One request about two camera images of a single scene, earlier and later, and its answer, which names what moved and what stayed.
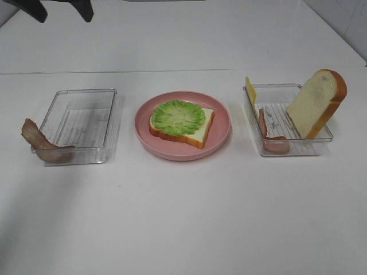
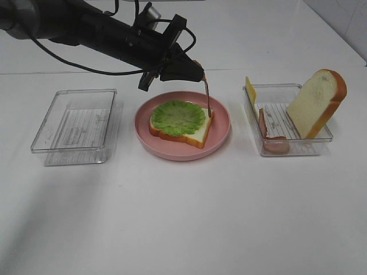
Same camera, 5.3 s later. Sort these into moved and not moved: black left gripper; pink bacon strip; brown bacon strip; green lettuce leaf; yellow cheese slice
Moved: black left gripper; brown bacon strip
Not moved: pink bacon strip; green lettuce leaf; yellow cheese slice
